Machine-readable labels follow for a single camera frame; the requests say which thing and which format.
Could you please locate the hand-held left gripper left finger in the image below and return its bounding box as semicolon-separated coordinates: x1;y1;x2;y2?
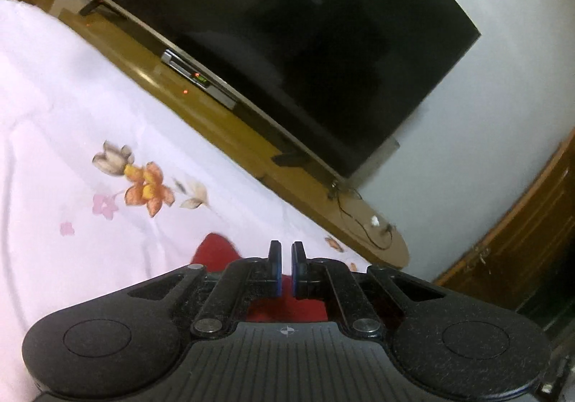
127;240;283;337

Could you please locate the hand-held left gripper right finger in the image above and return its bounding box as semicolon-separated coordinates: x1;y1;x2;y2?
290;241;446;336

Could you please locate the silver set-top box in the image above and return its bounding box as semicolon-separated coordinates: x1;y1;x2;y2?
161;49;238;110

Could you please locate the red knit sweater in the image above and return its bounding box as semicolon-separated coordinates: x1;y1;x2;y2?
191;234;335;323

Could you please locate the black cable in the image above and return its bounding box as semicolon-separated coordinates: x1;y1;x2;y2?
327;180;397;251

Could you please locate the wooden television stand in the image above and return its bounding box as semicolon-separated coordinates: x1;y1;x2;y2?
8;0;410;270

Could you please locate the brown wooden door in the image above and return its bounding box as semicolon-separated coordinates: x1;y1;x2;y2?
433;128;575;310

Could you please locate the black curved television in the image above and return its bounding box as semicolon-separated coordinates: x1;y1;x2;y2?
76;0;482;182

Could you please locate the floral white bed sheet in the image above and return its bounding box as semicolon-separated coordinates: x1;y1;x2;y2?
0;0;373;402

